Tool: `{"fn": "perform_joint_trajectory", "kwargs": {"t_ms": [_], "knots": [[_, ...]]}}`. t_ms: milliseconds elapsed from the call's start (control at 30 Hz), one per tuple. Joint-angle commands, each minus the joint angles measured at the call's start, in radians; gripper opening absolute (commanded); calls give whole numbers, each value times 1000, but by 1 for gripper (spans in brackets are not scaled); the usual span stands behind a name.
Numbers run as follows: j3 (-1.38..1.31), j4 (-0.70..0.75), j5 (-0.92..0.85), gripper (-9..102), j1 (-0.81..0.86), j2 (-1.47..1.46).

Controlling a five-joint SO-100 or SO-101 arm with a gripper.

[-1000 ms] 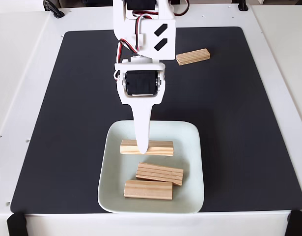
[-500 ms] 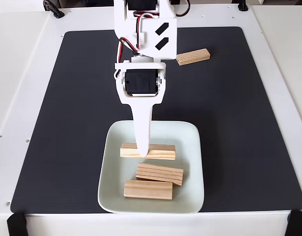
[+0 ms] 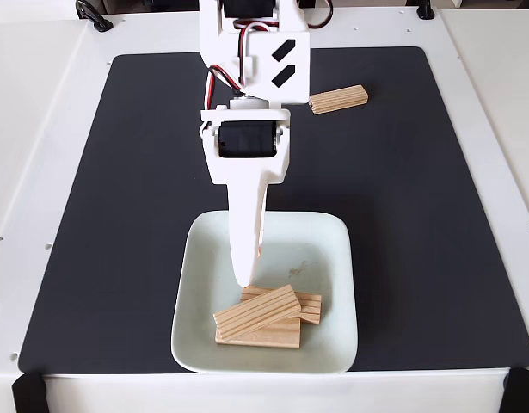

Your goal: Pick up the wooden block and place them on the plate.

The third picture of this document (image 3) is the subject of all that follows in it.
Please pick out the grooved wooden block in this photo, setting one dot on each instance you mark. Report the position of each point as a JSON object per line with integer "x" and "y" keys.
{"x": 272, "y": 335}
{"x": 338, "y": 98}
{"x": 311, "y": 303}
{"x": 255, "y": 312}

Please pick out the white square plate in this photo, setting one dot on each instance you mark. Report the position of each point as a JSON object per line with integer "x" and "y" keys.
{"x": 199, "y": 279}

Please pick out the black table mat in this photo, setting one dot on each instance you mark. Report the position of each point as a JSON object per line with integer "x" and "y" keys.
{"x": 118, "y": 215}

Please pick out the black table clamp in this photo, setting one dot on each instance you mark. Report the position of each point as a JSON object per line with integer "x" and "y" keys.
{"x": 28, "y": 393}
{"x": 94, "y": 15}
{"x": 522, "y": 391}
{"x": 425, "y": 9}

